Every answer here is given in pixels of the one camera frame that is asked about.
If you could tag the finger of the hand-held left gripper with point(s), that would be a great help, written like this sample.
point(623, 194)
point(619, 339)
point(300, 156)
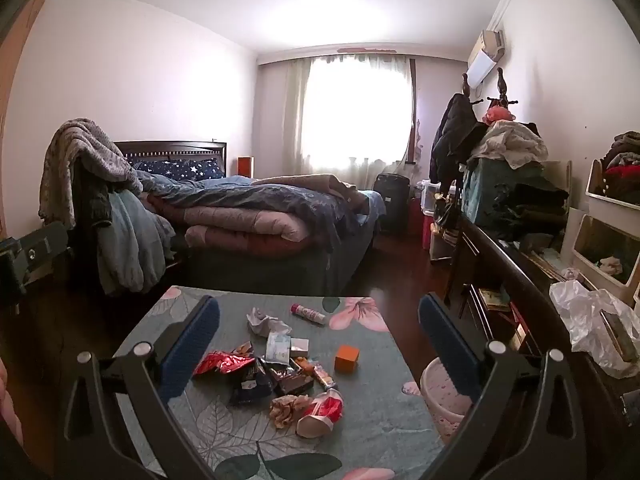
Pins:
point(9, 275)
point(42, 250)

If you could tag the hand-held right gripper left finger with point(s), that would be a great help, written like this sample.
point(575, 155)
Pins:
point(192, 345)

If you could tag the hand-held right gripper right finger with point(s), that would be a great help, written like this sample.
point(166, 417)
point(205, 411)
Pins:
point(447, 345)

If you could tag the pink speckled trash bin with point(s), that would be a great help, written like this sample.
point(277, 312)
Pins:
point(442, 395)

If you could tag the dark blue snack wrapper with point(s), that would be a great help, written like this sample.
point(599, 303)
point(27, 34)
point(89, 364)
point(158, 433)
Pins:
point(247, 385)

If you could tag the light blue tissue packet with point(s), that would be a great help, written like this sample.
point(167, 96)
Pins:
point(277, 347)

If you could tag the dark cigarette pack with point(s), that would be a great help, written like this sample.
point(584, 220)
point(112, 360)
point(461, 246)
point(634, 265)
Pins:
point(292, 382)

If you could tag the red foil wrapper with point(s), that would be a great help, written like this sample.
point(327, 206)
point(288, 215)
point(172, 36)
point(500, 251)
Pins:
point(220, 362)

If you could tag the dark garment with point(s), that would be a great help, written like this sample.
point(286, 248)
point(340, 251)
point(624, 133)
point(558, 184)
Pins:
point(100, 205)

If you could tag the crumpled white tissue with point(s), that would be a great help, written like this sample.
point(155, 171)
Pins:
point(262, 321)

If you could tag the light blue blanket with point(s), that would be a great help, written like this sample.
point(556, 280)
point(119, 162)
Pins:
point(127, 245)

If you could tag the dark wooden dresser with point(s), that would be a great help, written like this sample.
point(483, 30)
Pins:
point(500, 270)

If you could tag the grey knitted blanket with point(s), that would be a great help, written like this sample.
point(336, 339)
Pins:
point(82, 160)

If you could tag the small orange box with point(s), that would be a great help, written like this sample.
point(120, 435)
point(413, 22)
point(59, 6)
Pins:
point(346, 358)

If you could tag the small white box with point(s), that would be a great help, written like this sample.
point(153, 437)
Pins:
point(300, 346)

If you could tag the crumpled brown paper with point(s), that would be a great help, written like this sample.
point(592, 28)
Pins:
point(287, 407)

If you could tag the bed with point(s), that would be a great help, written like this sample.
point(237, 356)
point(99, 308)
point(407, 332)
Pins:
point(280, 270)

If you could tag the pink and white tube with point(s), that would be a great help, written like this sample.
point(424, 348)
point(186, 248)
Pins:
point(307, 313)

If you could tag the orange snack bar wrapper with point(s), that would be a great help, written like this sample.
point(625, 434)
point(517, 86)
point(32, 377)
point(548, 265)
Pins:
point(317, 372)

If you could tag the red storage box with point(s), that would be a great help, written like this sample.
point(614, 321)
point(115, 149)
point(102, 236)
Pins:
point(417, 220)

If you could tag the folded pink quilt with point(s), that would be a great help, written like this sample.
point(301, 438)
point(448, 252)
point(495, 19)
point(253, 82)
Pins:
point(245, 225)

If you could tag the red white crumpled packet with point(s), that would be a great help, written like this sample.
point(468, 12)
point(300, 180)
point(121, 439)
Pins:
point(317, 412)

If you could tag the white plastic bag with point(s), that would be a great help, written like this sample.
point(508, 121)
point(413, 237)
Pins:
point(590, 320)

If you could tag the clear storage box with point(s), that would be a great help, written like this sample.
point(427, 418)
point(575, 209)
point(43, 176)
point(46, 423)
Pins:
point(430, 195)

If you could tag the black suitcase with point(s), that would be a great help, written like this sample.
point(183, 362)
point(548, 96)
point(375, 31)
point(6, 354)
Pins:
point(391, 202)

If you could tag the starry blue pillow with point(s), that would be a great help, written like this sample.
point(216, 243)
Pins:
point(175, 167)

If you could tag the teal storage box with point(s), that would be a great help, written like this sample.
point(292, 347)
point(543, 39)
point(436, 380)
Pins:
point(482, 190)

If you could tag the pile of dark clothes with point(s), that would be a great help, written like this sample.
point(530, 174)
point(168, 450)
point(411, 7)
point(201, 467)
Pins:
point(530, 205)

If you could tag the dark wooden headboard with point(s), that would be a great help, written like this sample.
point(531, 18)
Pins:
point(175, 148)

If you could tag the orange bedside box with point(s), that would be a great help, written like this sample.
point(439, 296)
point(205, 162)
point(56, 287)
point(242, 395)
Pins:
point(245, 166)

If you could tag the brown blanket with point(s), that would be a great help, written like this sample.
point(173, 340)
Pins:
point(310, 182)

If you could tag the white shelf bins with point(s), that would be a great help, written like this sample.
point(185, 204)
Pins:
point(607, 210)

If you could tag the black hanging jacket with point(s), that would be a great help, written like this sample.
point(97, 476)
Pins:
point(452, 135)

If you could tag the pile of light clothes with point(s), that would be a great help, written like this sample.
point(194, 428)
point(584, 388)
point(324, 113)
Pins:
point(510, 142)

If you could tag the pink hat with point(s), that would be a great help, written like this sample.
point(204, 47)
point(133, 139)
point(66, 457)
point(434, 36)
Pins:
point(497, 114)

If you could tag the clothes in shelf bin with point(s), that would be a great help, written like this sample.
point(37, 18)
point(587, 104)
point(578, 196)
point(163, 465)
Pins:
point(622, 160)

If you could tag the wooden coat rack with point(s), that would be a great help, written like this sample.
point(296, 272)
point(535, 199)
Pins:
point(501, 87)

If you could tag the white air conditioner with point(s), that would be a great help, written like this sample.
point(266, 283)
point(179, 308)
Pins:
point(482, 62)

